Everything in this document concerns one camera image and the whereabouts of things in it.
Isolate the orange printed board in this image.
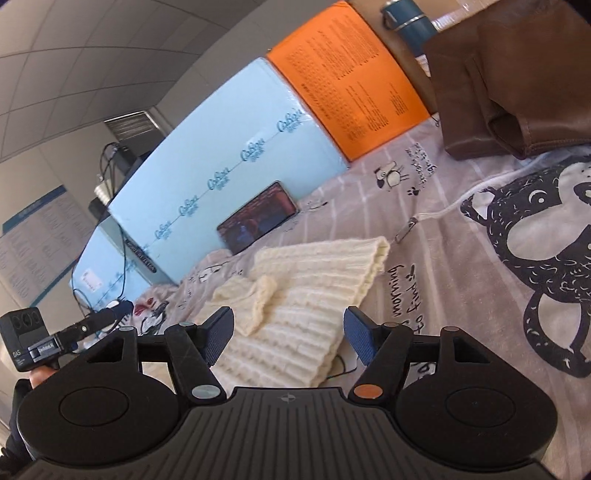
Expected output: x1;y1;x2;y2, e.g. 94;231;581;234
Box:
266;0;431;162

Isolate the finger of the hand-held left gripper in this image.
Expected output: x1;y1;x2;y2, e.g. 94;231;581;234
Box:
54;300;136;352

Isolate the black smartphone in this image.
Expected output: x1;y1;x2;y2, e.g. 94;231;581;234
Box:
216;180;300;256

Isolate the small light blue foam board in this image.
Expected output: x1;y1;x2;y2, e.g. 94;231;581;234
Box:
69;226;182;315

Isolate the wall poster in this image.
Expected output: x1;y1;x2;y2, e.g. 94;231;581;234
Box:
0;185;94;302

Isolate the brown leather jacket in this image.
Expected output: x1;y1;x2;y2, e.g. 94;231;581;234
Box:
422;0;591;161

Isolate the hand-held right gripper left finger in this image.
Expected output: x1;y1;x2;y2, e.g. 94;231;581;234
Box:
86;306;234;400

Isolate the cream knitted sweater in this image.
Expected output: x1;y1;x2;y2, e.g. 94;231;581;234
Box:
185;235;391;388

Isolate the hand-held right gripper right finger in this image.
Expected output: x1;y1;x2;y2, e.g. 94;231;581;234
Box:
344;306;503;400

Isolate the large light blue foam board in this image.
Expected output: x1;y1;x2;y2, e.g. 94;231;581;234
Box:
107;57;352;285

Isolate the wall vent grille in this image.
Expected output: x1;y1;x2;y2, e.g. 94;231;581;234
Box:
103;110;165;145

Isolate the black box with cables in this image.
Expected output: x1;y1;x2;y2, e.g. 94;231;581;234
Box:
88;142;148;222

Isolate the blue thermos bottle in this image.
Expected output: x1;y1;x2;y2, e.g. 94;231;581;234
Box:
380;0;438;45

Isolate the white charging cable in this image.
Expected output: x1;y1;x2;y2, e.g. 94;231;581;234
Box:
392;156;555;244

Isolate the grey printed bed sheet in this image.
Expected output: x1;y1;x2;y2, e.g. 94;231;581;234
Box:
131;111;591;480

